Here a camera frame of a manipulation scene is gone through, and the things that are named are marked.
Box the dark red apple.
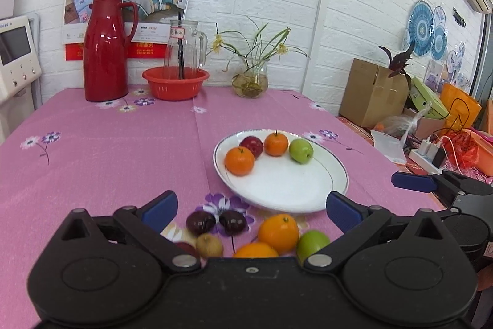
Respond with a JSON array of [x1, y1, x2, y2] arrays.
[[175, 241, 200, 259]]

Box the green mango fruit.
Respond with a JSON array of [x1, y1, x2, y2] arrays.
[[296, 230, 331, 265]]

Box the brown kiwi fruit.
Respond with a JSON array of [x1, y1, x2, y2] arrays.
[[196, 233, 224, 260]]

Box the large orange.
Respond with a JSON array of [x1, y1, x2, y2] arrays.
[[257, 214, 300, 255], [233, 242, 279, 259]]

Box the white power strip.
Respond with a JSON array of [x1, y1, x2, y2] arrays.
[[409, 138, 446, 175]]

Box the green box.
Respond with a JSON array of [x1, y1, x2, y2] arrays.
[[409, 77, 449, 119]]

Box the orange bag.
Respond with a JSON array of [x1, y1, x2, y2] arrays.
[[440, 84, 481, 132]]

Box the cardboard box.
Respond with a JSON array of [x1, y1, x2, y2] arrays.
[[338, 58, 409, 129]]

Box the pink floral tablecloth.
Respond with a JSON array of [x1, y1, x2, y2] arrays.
[[1, 87, 441, 328]]

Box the dark purple leaf plant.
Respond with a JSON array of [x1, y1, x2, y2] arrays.
[[378, 41, 415, 88]]

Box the small green apple on plate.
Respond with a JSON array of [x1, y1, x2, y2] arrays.
[[289, 138, 313, 164]]

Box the white oval plate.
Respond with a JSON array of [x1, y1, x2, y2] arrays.
[[212, 129, 349, 214]]

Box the small mandarin with stem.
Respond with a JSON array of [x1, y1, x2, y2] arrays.
[[264, 130, 289, 157]]

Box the small red apple on plate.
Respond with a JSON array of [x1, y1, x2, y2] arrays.
[[240, 135, 264, 158]]

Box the small mandarin on plate left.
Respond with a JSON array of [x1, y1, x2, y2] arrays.
[[224, 146, 255, 176]]

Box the red thermos jug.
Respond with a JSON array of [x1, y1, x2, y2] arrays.
[[83, 0, 139, 103]]

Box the glass vase with plant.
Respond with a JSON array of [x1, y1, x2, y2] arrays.
[[206, 17, 310, 99]]

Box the red plastic basket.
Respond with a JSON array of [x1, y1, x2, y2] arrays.
[[142, 66, 210, 101]]

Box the white touchscreen appliance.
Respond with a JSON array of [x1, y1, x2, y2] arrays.
[[0, 14, 42, 141]]

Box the clear glass pitcher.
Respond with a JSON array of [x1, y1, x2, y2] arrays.
[[163, 20, 208, 80]]

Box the blue decorative wall plates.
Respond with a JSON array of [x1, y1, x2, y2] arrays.
[[403, 0, 471, 93]]

